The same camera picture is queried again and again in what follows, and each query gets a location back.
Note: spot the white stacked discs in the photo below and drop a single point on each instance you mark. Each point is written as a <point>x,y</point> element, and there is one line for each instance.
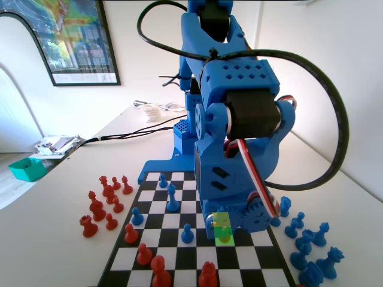
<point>151,113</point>

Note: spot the tall blue chess king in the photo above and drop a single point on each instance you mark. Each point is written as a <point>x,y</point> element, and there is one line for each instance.
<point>172,203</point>

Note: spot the white arched furniture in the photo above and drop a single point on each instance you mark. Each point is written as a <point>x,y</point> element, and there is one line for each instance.
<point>15,119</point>

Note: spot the white door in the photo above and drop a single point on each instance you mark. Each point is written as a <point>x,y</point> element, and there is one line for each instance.
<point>252,30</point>

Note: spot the red king front piece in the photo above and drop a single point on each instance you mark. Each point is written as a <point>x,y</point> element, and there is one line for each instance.
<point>208,276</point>

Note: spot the blue base plate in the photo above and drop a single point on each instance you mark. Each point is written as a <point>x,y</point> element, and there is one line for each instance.
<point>167,166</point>

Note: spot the silver cylinder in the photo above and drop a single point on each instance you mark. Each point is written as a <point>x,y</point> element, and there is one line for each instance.
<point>139,103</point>

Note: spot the red chess queen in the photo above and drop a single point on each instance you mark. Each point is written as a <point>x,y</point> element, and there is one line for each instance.
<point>103,180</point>

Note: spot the pile of papers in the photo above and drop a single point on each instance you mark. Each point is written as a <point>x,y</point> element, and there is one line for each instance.
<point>57,145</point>

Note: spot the framed map poster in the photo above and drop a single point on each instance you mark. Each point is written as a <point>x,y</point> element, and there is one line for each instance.
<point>74,36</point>

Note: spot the black white chessboard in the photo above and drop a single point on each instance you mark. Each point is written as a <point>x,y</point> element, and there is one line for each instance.
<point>185,260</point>

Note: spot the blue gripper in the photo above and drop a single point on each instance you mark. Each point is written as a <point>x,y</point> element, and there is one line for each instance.
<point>236,216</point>

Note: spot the red chess pawn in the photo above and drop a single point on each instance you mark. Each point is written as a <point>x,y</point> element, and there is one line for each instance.
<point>115,184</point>
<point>117,206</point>
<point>131,235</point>
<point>111,223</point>
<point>144,256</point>
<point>223,236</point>

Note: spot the blue chess rook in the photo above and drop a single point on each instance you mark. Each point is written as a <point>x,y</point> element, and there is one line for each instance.
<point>305,237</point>

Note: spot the red chess knight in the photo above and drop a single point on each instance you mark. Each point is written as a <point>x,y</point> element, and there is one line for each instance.
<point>109,195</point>
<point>97,211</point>

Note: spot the blue chess queen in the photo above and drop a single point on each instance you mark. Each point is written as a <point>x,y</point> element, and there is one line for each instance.
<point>330,264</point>

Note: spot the green plastic box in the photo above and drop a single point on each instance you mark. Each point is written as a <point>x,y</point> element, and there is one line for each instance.
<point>28,170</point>

